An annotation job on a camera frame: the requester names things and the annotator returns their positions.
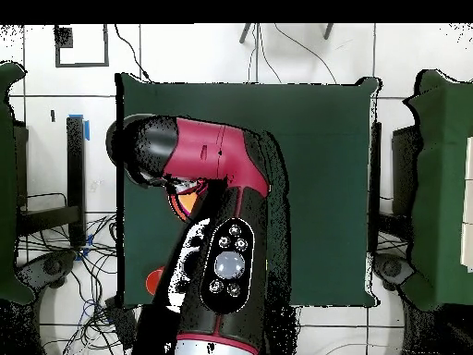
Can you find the large orange plastic bowl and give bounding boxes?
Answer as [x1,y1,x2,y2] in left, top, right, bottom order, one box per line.
[167,190,200,224]

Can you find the dark green tablecloth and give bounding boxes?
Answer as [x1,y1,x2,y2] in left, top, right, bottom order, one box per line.
[115,72,382,310]

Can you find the orange plastic cup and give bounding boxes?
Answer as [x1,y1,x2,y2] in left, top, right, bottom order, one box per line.
[145,266,166,297]

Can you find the black chair base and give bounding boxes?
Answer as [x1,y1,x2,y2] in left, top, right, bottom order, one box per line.
[18,251,77,293]
[372,252,415,291]

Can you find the green cloth side table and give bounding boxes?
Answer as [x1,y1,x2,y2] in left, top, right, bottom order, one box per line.
[0,60,36,306]
[404,68,473,312]

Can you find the tangle of floor cables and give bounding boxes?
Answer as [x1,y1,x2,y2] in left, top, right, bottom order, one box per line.
[18,214,141,355]

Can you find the black metal frame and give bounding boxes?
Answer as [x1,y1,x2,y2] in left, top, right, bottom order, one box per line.
[14,114,91,249]

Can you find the camera tripod legs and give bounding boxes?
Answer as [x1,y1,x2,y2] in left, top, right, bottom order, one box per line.
[238,23,334,44]

